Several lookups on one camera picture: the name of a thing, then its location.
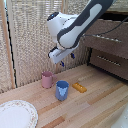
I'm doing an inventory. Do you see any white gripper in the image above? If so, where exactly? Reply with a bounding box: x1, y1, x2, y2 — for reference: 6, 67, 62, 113
47, 45, 76, 68

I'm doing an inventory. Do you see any pink mug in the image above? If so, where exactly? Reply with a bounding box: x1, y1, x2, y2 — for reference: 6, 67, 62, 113
41, 70, 58, 90

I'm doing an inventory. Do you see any brown drawer with short handle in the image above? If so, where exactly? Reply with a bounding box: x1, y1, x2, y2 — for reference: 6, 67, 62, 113
82, 18, 128, 61

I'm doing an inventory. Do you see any blue cup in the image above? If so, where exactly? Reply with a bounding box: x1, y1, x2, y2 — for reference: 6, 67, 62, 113
54, 80, 70, 102

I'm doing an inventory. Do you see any dark wooden drawer cabinet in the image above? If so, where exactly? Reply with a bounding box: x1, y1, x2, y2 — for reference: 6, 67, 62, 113
83, 9, 128, 83

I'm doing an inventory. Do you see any yellow block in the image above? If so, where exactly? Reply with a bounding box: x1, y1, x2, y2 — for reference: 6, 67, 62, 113
72, 82, 88, 94

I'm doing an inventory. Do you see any wide bamboo blind panel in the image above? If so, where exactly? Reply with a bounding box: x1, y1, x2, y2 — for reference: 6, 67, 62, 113
7, 0, 64, 88

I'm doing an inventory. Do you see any white patterned plate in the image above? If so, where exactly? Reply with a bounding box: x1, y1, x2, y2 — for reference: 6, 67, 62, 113
0, 99, 39, 128

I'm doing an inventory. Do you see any brown drawer with long handle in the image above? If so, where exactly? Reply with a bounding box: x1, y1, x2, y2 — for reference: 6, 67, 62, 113
88, 48, 128, 81

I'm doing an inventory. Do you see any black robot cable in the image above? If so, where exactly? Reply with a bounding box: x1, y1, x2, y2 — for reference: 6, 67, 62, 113
82, 16, 128, 38

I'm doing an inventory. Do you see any grey robot base mount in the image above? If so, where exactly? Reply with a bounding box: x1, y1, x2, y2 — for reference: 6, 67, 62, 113
111, 108, 128, 128

